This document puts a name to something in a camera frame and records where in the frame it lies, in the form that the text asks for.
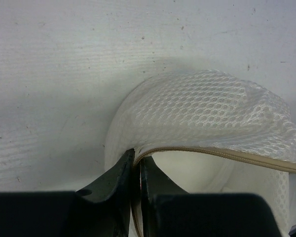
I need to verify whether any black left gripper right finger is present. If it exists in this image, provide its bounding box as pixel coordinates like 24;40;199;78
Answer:
140;157;187;237

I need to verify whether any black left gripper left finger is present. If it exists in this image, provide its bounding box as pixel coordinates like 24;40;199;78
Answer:
75;149;135;237

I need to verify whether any white mesh laundry bag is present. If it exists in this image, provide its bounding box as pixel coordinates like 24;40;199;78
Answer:
105;70;296;237

